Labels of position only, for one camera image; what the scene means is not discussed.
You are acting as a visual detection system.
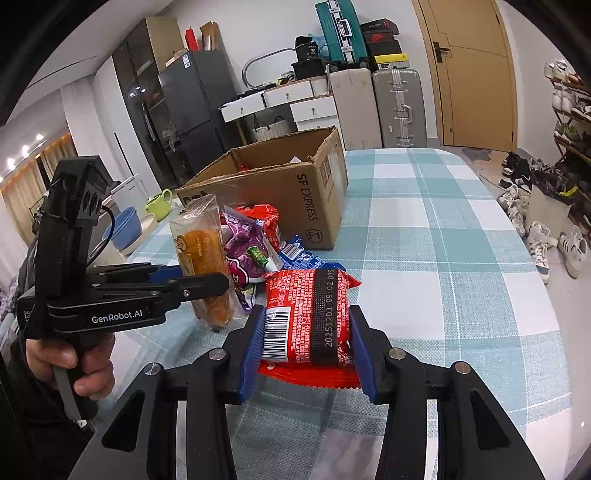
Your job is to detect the black cable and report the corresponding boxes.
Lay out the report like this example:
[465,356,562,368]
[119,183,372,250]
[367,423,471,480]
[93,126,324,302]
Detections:
[85,205,116,268]

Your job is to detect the woven basket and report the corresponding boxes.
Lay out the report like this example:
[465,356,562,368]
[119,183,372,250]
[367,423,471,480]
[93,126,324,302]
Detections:
[252,116,296,141]

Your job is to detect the clear orange bread packet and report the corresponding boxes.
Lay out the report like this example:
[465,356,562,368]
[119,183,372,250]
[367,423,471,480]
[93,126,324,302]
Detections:
[168,194,247,330]

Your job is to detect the person's left hand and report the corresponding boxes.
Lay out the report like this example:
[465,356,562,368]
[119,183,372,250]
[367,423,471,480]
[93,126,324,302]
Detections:
[25,331,116,398]

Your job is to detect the blue plastic bag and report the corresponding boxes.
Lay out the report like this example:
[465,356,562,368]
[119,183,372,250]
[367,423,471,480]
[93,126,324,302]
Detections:
[308,33,331,60]

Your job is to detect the black shoe box red stripe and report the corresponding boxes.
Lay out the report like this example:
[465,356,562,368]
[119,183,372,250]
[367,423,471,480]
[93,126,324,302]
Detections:
[360,19,398,34]

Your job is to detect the green ceramic pitcher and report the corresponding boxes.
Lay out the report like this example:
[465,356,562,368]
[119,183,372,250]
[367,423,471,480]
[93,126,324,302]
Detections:
[145,189,174,222]

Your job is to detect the rows of stored shoes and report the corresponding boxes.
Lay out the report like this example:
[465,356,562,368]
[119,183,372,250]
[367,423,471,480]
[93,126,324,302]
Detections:
[545,59,591,195]

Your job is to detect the white drawer desk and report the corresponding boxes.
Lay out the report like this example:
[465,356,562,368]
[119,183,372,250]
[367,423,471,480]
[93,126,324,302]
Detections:
[219,76,342,139]

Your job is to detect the black case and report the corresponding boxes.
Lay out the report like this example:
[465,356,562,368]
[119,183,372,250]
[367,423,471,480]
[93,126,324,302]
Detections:
[291,60,329,80]

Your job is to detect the curved metal tube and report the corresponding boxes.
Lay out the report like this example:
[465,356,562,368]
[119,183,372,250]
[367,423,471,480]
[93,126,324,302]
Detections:
[242,48,298,88]

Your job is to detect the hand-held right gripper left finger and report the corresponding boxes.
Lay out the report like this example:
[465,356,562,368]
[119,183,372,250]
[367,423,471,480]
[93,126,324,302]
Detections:
[67,305,266,480]

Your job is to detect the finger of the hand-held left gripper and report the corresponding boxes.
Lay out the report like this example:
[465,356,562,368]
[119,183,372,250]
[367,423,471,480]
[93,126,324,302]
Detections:
[90,272,230,311]
[85,263,185,289]

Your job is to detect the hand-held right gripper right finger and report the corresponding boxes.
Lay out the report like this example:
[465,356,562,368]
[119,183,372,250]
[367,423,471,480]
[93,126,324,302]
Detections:
[348,305,548,480]

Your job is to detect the checked teal tablecloth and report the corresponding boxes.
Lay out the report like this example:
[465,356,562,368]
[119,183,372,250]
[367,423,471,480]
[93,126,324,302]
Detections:
[99,148,573,480]

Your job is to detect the wooden door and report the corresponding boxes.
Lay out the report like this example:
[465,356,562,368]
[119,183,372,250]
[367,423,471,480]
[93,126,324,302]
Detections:
[411,0,518,153]

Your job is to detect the scattered sneakers pile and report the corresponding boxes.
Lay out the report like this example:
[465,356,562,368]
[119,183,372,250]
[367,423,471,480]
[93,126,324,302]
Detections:
[496,152,591,284]

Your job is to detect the small black printed box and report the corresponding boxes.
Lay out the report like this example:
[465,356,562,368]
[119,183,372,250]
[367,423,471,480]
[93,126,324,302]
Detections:
[295,36,321,63]

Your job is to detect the beige curtain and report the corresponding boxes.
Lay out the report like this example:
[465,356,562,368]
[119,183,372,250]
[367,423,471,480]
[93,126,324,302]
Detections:
[0,133,79,278]

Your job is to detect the teal suitcase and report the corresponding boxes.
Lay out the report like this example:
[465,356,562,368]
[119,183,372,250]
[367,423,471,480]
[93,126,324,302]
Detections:
[315,0,369,65]

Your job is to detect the blue snack packet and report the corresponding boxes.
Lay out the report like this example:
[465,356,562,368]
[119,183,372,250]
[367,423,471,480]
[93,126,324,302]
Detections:
[277,234,345,273]

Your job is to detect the tall open cardboard box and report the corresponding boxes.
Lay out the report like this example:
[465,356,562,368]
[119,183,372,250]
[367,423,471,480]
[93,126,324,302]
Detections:
[199,21,220,51]

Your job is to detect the person's left forearm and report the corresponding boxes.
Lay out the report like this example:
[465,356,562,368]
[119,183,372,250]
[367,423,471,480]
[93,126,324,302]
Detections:
[0,332,93,480]

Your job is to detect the cream shallow bowl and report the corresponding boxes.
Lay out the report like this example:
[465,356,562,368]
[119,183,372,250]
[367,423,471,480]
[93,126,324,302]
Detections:
[121,215,158,256]

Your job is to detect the plain red snack packet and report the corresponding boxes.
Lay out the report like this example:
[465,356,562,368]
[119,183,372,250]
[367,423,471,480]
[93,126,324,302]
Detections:
[231,204,283,252]

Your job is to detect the silver suitcase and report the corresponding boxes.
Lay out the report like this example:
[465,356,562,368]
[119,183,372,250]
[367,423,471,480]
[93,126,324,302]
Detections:
[372,68,428,148]

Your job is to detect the red barcode snack packet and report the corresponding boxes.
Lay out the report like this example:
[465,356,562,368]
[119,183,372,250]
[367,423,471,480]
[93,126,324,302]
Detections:
[256,268,363,391]

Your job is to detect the dark glass-door cabinet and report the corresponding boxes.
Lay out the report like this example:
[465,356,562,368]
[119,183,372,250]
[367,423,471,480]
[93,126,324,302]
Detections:
[112,17,185,190]

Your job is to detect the dark grey fridge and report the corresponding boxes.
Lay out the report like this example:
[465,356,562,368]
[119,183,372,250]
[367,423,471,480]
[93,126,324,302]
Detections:
[158,50,243,185]

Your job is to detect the beige suitcase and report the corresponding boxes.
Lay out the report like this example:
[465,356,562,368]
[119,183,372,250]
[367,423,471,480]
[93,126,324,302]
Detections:
[329,68,383,151]

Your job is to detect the brown cardboard box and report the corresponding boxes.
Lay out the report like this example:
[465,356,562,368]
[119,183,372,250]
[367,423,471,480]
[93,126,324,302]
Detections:
[175,127,349,251]

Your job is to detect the white curtain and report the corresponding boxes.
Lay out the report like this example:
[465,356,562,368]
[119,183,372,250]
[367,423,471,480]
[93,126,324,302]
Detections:
[60,85,121,185]

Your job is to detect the large purple snack packet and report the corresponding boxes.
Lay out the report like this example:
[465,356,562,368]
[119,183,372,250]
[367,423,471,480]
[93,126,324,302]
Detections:
[221,213,283,310]

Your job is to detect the yellow black shoe box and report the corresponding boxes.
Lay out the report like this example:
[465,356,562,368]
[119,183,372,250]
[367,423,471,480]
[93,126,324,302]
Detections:
[373,54,409,71]

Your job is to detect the plain black shoe box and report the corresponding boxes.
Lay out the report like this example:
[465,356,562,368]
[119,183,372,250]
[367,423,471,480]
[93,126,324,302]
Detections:
[367,41,403,59]

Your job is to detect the wooden shoe rack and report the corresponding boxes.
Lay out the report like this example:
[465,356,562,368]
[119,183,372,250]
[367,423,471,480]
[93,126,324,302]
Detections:
[547,60,591,222]

